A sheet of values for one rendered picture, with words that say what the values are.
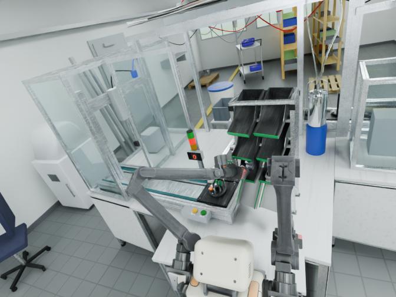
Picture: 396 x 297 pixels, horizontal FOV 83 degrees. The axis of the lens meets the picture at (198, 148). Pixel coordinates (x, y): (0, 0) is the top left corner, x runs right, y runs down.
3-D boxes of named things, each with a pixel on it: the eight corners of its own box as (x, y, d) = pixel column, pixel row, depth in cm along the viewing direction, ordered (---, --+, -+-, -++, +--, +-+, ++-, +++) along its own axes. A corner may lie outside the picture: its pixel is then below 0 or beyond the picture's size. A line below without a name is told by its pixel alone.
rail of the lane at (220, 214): (232, 225, 152) (230, 214, 147) (137, 201, 197) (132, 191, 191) (235, 218, 156) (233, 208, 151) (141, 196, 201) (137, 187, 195)
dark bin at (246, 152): (252, 162, 127) (248, 155, 121) (232, 158, 135) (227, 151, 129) (269, 123, 136) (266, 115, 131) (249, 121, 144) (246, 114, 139)
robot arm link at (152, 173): (134, 181, 104) (139, 178, 95) (134, 169, 105) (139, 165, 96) (213, 180, 124) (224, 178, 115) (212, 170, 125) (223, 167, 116)
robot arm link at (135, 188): (116, 187, 100) (121, 185, 91) (138, 166, 106) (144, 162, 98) (185, 251, 107) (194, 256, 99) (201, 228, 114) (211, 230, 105)
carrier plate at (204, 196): (227, 208, 155) (226, 205, 154) (197, 201, 167) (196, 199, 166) (238, 185, 172) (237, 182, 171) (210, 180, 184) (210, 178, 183)
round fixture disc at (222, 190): (222, 199, 160) (221, 197, 159) (205, 195, 167) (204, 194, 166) (229, 186, 170) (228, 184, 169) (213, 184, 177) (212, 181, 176)
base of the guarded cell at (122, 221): (160, 263, 237) (130, 205, 194) (119, 246, 269) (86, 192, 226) (213, 179, 336) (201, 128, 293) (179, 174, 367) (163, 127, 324)
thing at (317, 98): (326, 128, 178) (329, 81, 160) (306, 128, 185) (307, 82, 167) (326, 120, 188) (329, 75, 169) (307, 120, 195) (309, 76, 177)
